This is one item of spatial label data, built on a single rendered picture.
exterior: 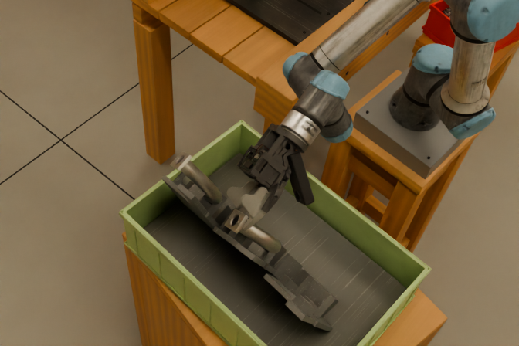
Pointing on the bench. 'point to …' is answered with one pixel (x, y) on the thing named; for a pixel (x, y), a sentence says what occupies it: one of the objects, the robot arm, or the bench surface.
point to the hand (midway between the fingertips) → (242, 222)
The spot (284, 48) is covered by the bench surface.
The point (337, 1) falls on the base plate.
